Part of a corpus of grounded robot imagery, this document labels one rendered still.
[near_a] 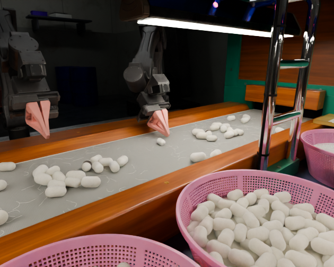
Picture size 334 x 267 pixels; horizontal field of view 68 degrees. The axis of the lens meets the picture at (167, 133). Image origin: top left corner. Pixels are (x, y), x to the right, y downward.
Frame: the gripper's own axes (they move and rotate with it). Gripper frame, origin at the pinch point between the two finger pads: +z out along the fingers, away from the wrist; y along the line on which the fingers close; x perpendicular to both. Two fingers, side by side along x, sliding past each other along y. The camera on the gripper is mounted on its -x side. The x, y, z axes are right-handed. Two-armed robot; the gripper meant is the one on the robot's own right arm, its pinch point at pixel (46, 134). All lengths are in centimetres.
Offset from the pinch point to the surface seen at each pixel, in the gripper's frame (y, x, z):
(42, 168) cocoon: -2.9, 1.2, 7.2
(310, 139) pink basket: 63, -14, 28
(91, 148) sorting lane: 11.8, 8.9, 1.1
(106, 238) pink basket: -2.8, -17.3, 27.7
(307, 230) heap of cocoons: 21, -24, 40
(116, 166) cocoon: 9.4, -3.6, 13.5
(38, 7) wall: 158, 280, -517
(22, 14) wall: 123, 294, -507
